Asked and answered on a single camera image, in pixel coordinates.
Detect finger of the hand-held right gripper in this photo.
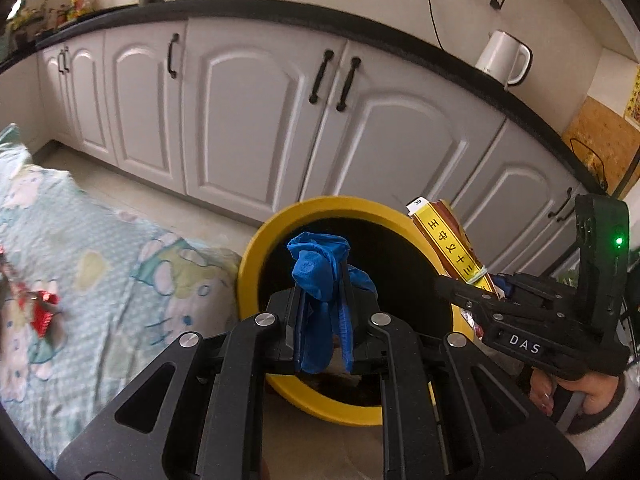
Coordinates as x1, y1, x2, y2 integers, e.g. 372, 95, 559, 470
434, 275, 502, 322
492, 271, 577, 302

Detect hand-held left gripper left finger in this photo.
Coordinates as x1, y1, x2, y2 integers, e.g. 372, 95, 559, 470
55, 286, 302, 480

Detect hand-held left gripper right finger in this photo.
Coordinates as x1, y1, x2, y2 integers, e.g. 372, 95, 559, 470
341, 261, 586, 480

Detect yellow red snack package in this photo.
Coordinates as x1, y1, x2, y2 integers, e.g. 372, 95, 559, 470
406, 196, 502, 342

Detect yellow round trash bin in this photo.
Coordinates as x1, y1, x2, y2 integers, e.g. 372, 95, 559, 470
239, 196, 482, 427

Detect blue plastic bag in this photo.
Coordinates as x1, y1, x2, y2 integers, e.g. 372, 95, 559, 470
286, 231, 379, 375

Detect person's right forearm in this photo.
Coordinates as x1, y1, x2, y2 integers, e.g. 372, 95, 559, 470
575, 360, 640, 468

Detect person's right hand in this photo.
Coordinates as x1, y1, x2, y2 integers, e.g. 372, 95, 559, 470
526, 365, 626, 416

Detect brown cork board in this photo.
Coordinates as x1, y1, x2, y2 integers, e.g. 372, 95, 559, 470
561, 95, 640, 197

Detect cartoon printed blanket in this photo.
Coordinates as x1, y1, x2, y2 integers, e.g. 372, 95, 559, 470
0, 122, 244, 472

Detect white kitchen cabinets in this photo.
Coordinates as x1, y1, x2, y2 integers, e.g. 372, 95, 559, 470
37, 15, 597, 282

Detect white electric kettle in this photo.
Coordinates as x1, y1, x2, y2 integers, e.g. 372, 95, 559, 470
475, 29, 533, 87

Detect red snack wrapper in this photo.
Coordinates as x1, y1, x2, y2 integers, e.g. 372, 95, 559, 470
26, 287, 62, 337

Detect black kitchen countertop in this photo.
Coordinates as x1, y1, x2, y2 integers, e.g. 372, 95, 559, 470
0, 0, 617, 197

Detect row of condiment bottles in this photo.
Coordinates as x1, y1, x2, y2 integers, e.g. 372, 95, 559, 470
5, 0, 97, 37

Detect yellow wall poster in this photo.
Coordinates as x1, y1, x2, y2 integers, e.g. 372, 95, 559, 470
625, 65, 640, 124

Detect black power cable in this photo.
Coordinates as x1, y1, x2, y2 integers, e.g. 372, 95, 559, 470
419, 0, 445, 52

